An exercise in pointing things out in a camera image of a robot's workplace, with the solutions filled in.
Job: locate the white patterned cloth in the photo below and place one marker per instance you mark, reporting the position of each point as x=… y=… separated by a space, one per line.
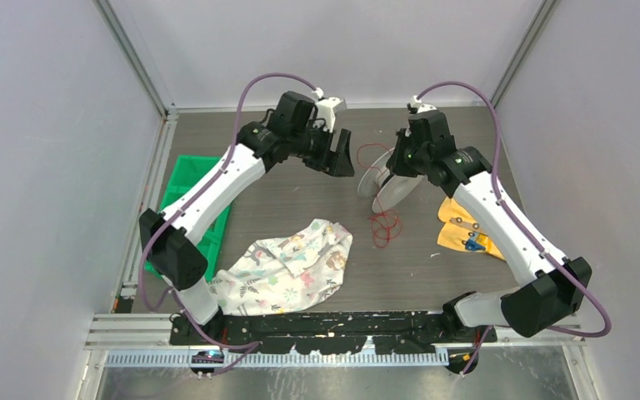
x=285 y=274

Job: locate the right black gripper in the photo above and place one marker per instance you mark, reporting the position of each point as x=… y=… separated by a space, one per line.
x=396 y=164

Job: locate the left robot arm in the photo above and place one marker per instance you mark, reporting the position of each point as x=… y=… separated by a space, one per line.
x=246 y=162

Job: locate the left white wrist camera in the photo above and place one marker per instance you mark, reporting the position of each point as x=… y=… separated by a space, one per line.
x=327 y=110

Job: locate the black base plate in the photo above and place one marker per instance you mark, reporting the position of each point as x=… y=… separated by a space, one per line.
x=331 y=333

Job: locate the grey plastic spool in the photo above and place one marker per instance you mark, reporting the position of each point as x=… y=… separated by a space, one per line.
x=385 y=189

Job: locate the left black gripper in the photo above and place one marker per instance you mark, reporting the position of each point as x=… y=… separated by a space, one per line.
x=322 y=162

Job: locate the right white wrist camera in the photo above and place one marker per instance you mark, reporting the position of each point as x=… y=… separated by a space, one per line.
x=415 y=106

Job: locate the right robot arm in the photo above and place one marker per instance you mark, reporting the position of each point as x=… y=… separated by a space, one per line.
x=548 y=280

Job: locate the yellow patterned cloth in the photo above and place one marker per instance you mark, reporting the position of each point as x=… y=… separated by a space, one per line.
x=461 y=231

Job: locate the aluminium frame rail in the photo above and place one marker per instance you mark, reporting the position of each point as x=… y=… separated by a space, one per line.
x=119 y=331

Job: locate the green three-compartment bin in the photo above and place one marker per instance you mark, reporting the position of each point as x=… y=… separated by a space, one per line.
x=187 y=232

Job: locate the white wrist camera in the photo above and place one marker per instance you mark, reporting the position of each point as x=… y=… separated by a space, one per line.
x=327 y=110
x=415 y=106

